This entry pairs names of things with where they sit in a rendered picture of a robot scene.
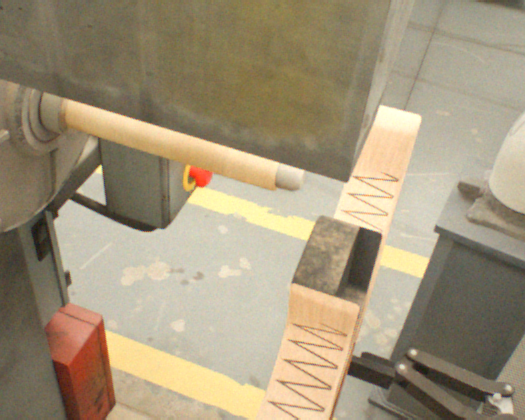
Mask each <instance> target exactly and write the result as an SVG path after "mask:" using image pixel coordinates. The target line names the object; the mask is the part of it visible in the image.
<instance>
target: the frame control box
mask: <svg viewBox="0 0 525 420"><path fill-rule="evenodd" d="M98 141H99V150H100V158H101V165H102V174H103V182H104V189H105V197H106V205H104V204H102V203H100V202H98V201H96V200H94V199H92V198H89V197H87V196H85V195H83V194H81V193H80V192H78V191H76V192H75V193H74V194H73V195H72V197H71V198H70V199H69V200H71V201H74V202H76V203H78V204H80V205H81V206H83V207H85V208H87V209H89V210H91V211H94V212H96V213H98V214H100V215H102V216H106V217H108V218H110V219H112V220H114V221H116V222H118V223H121V224H123V225H125V226H128V227H130V228H133V229H135V230H139V231H141V232H153V231H155V230H156V229H158V228H160V229H167V226H168V225H170V224H171V222H172V221H173V220H174V218H175V217H176V216H177V215H178V214H179V212H180V211H181V209H182V208H183V206H184V205H185V204H186V202H187V201H188V199H189V198H190V197H191V195H192V194H193V192H194V191H195V190H196V188H197V187H196V179H194V178H191V177H190V170H191V167H192V166H191V165H188V164H185V163H182V162H179V161H175V160H172V159H167V158H163V157H160V156H157V155H154V154H151V153H147V152H144V151H141V150H139V149H136V148H132V147H129V146H126V145H123V144H119V143H116V142H113V141H110V140H108V139H104V138H101V137H98Z"/></svg>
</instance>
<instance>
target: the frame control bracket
mask: <svg viewBox="0 0 525 420"><path fill-rule="evenodd" d="M100 165H101V158H100V150H99V141H98V136H95V135H92V134H90V137H89V139H88V142H87V144H86V147H85V149H84V151H83V153H82V155H81V159H80V160H79V162H78V164H77V166H76V168H75V169H74V171H73V173H72V174H71V176H70V177H69V179H68V180H67V182H66V183H65V185H64V186H63V187H62V188H61V189H60V190H59V192H58V193H57V194H56V195H55V196H54V197H53V199H52V200H51V202H50V203H49V204H48V205H47V206H46V207H45V208H44V209H43V210H45V211H48V212H51V213H57V212H58V210H59V209H60V208H61V207H62V206H63V205H64V204H65V203H66V202H67V201H68V200H69V199H70V198H71V197H72V195H73V194H74V193H75V192H76V191H77V190H78V189H79V188H81V186H82V185H83V184H84V183H85V181H86V180H87V179H88V178H89V177H90V176H91V175H92V174H93V173H94V172H95V171H96V170H97V169H98V168H99V167H100Z"/></svg>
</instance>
